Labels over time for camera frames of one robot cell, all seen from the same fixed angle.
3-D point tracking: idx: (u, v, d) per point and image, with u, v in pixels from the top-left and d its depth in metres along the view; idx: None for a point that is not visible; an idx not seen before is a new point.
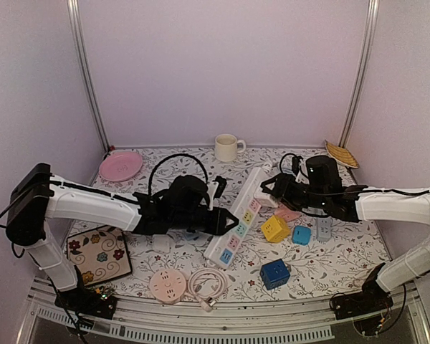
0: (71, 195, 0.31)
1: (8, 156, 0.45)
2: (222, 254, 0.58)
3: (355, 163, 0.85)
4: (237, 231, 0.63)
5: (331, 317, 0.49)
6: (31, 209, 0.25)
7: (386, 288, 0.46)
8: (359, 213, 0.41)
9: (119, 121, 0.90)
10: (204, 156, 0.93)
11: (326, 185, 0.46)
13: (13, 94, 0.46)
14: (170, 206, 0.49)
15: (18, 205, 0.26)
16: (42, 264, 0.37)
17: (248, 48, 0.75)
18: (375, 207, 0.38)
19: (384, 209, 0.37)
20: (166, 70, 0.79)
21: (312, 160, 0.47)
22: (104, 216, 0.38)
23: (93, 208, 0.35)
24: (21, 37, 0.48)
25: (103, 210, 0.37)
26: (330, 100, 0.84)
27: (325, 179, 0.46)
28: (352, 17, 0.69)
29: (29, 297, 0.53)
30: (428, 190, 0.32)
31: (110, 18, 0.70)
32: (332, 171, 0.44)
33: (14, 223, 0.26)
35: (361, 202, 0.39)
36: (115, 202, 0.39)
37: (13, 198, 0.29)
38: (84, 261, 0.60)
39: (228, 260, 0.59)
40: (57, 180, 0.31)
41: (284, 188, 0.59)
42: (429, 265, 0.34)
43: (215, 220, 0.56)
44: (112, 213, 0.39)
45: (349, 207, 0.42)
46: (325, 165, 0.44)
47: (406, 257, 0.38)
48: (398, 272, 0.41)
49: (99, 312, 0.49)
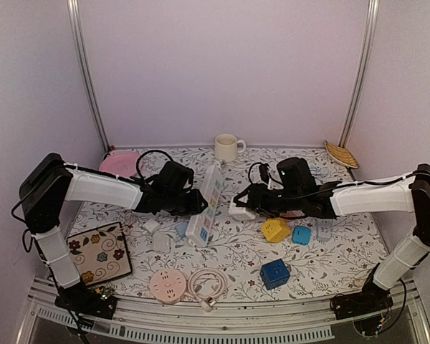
0: (85, 176, 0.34)
1: (7, 156, 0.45)
2: (201, 231, 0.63)
3: (355, 163, 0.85)
4: (208, 213, 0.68)
5: (331, 317, 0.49)
6: (53, 191, 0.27)
7: (385, 287, 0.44)
8: (335, 208, 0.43)
9: (119, 121, 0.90)
10: (204, 156, 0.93)
11: (299, 185, 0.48)
13: (13, 95, 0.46)
14: (164, 186, 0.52)
15: (37, 191, 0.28)
16: (50, 258, 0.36)
17: (249, 49, 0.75)
18: (350, 199, 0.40)
19: (359, 201, 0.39)
20: (166, 70, 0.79)
21: (284, 164, 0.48)
22: (111, 196, 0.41)
23: (104, 187, 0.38)
24: (21, 38, 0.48)
25: (112, 190, 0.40)
26: (330, 99, 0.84)
27: (297, 180, 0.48)
28: (352, 18, 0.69)
29: (29, 297, 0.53)
30: (402, 177, 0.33)
31: (110, 19, 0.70)
32: (303, 173, 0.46)
33: (35, 210, 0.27)
35: (336, 197, 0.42)
36: (121, 182, 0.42)
37: (26, 188, 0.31)
38: (84, 261, 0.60)
39: (206, 239, 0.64)
40: (71, 165, 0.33)
41: (258, 198, 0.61)
42: (418, 254, 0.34)
43: (194, 198, 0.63)
44: (118, 193, 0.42)
45: (325, 205, 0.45)
46: (295, 166, 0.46)
47: (395, 253, 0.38)
48: (391, 269, 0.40)
49: (100, 312, 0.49)
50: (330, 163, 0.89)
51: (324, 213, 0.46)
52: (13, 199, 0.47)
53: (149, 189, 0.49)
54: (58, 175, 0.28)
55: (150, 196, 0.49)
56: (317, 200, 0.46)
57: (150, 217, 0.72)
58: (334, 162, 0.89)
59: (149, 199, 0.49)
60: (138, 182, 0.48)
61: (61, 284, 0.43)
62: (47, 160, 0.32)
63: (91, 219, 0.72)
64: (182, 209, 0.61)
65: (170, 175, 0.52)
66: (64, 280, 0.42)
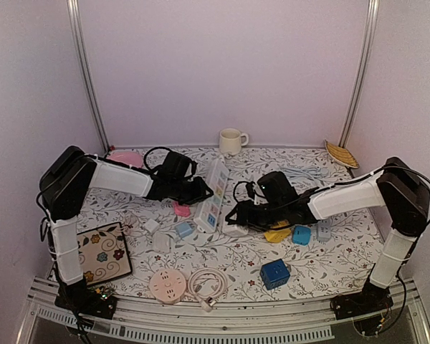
0: (106, 165, 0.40)
1: (7, 155, 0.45)
2: (208, 216, 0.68)
3: (355, 163, 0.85)
4: (215, 201, 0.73)
5: (331, 317, 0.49)
6: (82, 174, 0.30)
7: (383, 286, 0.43)
8: (315, 211, 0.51)
9: (119, 121, 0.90)
10: (204, 156, 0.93)
11: (280, 196, 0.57)
13: (12, 95, 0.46)
14: (168, 175, 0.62)
15: (63, 179, 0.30)
16: (60, 249, 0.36)
17: (249, 48, 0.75)
18: (327, 202, 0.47)
19: (334, 201, 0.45)
20: (166, 70, 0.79)
21: (264, 178, 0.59)
22: (125, 181, 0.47)
23: (120, 174, 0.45)
24: (20, 38, 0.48)
25: (125, 176, 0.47)
26: (330, 99, 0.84)
27: (278, 192, 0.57)
28: (352, 18, 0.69)
29: (29, 297, 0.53)
30: (369, 173, 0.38)
31: (110, 19, 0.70)
32: (279, 185, 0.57)
33: (64, 196, 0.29)
35: (314, 202, 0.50)
36: (132, 171, 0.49)
37: (50, 180, 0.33)
38: (84, 261, 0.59)
39: (213, 223, 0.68)
40: (92, 156, 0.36)
41: (247, 215, 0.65)
42: (406, 248, 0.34)
43: (198, 185, 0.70)
44: (131, 178, 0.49)
45: (305, 212, 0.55)
46: (272, 179, 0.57)
47: (383, 250, 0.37)
48: (385, 266, 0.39)
49: (99, 312, 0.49)
50: (330, 163, 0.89)
51: (304, 218, 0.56)
52: (13, 199, 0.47)
53: (157, 179, 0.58)
54: (84, 164, 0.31)
55: (158, 182, 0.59)
56: (297, 208, 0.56)
57: (150, 217, 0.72)
58: (334, 162, 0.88)
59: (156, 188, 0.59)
60: (148, 172, 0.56)
61: (65, 281, 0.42)
62: (69, 153, 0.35)
63: (90, 220, 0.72)
64: (188, 196, 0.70)
65: (173, 165, 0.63)
66: (71, 276, 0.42)
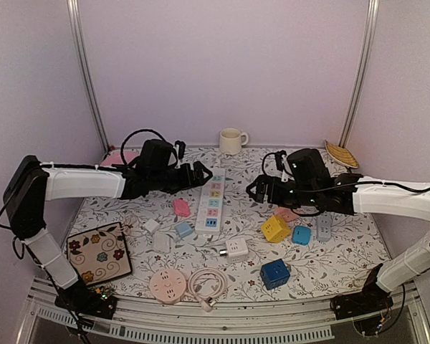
0: (62, 173, 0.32)
1: (7, 157, 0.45)
2: (207, 221, 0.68)
3: (355, 163, 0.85)
4: (211, 203, 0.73)
5: (331, 317, 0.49)
6: (35, 191, 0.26)
7: (388, 289, 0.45)
8: (356, 205, 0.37)
9: (119, 121, 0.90)
10: (204, 156, 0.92)
11: (313, 178, 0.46)
13: (12, 95, 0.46)
14: (146, 168, 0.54)
15: (17, 197, 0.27)
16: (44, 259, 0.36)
17: (248, 49, 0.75)
18: (377, 201, 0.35)
19: (383, 202, 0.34)
20: (166, 71, 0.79)
21: (295, 156, 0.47)
22: (99, 186, 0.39)
23: (83, 180, 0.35)
24: (20, 38, 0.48)
25: (92, 181, 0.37)
26: (329, 99, 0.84)
27: (310, 173, 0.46)
28: (352, 18, 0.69)
29: (29, 297, 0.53)
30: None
31: (110, 18, 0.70)
32: (314, 164, 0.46)
33: (19, 214, 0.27)
35: (360, 195, 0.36)
36: (102, 172, 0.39)
37: (7, 195, 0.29)
38: (84, 261, 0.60)
39: (215, 223, 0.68)
40: (48, 164, 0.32)
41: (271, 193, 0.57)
42: (428, 264, 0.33)
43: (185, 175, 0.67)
44: (102, 183, 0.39)
45: (345, 198, 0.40)
46: (307, 158, 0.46)
47: (405, 257, 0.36)
48: (398, 274, 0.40)
49: (100, 312, 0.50)
50: (330, 163, 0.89)
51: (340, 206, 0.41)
52: None
53: (133, 177, 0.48)
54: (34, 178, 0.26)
55: (134, 180, 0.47)
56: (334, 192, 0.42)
57: (150, 217, 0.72)
58: (334, 162, 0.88)
59: (133, 185, 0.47)
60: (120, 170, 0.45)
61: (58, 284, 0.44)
62: (24, 163, 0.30)
63: (90, 220, 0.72)
64: (175, 186, 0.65)
65: (150, 158, 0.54)
66: (65, 281, 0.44)
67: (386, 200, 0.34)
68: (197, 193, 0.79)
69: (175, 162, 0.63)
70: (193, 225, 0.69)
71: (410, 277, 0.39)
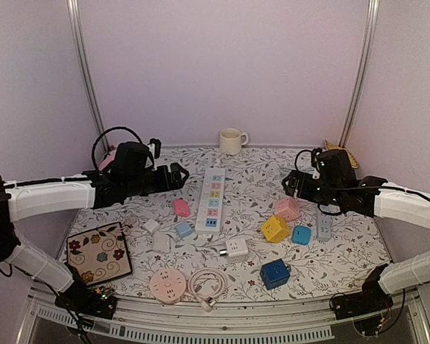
0: (27, 190, 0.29)
1: (6, 157, 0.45)
2: (206, 221, 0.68)
3: (355, 163, 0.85)
4: (211, 203, 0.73)
5: (331, 317, 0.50)
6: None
7: (388, 291, 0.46)
8: (375, 208, 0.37)
9: (119, 122, 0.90)
10: (204, 156, 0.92)
11: (340, 178, 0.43)
13: (12, 96, 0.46)
14: (120, 174, 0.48)
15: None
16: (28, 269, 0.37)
17: (248, 49, 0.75)
18: (400, 208, 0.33)
19: (403, 210, 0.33)
20: (165, 71, 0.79)
21: (324, 154, 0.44)
22: (71, 197, 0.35)
23: (50, 196, 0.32)
24: (20, 38, 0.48)
25: (61, 196, 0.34)
26: (329, 99, 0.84)
27: (337, 172, 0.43)
28: (352, 18, 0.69)
29: (29, 297, 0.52)
30: None
31: (109, 18, 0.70)
32: (343, 163, 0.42)
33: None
35: (381, 198, 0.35)
36: (69, 184, 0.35)
37: None
38: (84, 261, 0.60)
39: (215, 223, 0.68)
40: (9, 185, 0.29)
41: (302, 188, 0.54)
42: None
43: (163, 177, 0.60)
44: (71, 196, 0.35)
45: (368, 199, 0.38)
46: (335, 157, 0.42)
47: (413, 264, 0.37)
48: (401, 279, 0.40)
49: (99, 312, 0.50)
50: None
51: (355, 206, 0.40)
52: None
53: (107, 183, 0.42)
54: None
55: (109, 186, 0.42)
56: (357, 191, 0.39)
57: (150, 217, 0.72)
58: None
59: (107, 192, 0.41)
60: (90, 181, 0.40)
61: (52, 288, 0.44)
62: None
63: (90, 219, 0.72)
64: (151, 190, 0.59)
65: (125, 161, 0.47)
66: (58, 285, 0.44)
67: (408, 208, 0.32)
68: (197, 193, 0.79)
69: (152, 163, 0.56)
70: (193, 225, 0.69)
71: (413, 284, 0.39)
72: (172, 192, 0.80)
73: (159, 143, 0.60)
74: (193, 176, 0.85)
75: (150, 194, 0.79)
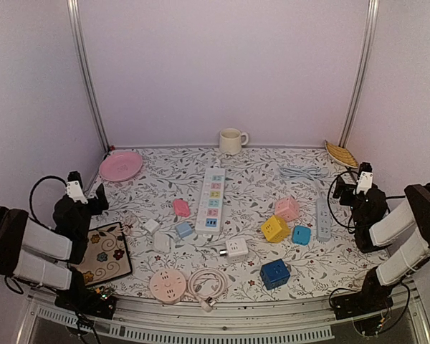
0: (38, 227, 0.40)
1: (6, 157, 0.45)
2: (206, 221, 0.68)
3: (355, 163, 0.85)
4: (211, 203, 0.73)
5: (331, 317, 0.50)
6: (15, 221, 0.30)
7: (382, 279, 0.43)
8: (373, 236, 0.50)
9: (119, 122, 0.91)
10: (204, 156, 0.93)
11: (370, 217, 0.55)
13: (11, 96, 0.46)
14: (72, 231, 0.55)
15: (6, 231, 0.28)
16: (47, 279, 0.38)
17: (247, 49, 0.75)
18: (380, 233, 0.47)
19: (387, 228, 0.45)
20: (165, 71, 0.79)
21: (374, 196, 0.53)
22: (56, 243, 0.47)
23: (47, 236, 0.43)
24: (20, 38, 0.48)
25: (51, 239, 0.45)
26: (329, 99, 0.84)
27: (371, 213, 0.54)
28: (352, 17, 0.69)
29: (29, 297, 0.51)
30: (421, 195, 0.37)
31: (109, 18, 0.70)
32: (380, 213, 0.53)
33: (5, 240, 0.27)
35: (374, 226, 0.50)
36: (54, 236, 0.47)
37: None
38: (84, 261, 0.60)
39: (215, 224, 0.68)
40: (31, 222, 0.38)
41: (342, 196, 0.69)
42: (415, 249, 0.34)
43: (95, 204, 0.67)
44: (56, 243, 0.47)
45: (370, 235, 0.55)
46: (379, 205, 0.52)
47: (403, 246, 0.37)
48: (395, 259, 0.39)
49: (99, 312, 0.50)
50: (330, 163, 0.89)
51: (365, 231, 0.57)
52: (13, 198, 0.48)
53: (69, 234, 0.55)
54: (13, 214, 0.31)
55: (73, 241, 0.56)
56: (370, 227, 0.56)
57: (150, 217, 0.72)
58: (334, 162, 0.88)
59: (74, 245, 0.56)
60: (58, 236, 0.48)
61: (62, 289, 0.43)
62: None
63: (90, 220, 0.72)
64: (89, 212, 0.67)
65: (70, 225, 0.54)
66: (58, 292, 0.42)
67: (386, 222, 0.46)
68: (197, 193, 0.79)
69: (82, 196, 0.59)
70: (193, 225, 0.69)
71: (400, 267, 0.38)
72: (172, 192, 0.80)
73: (77, 175, 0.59)
74: (193, 175, 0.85)
75: (150, 194, 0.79)
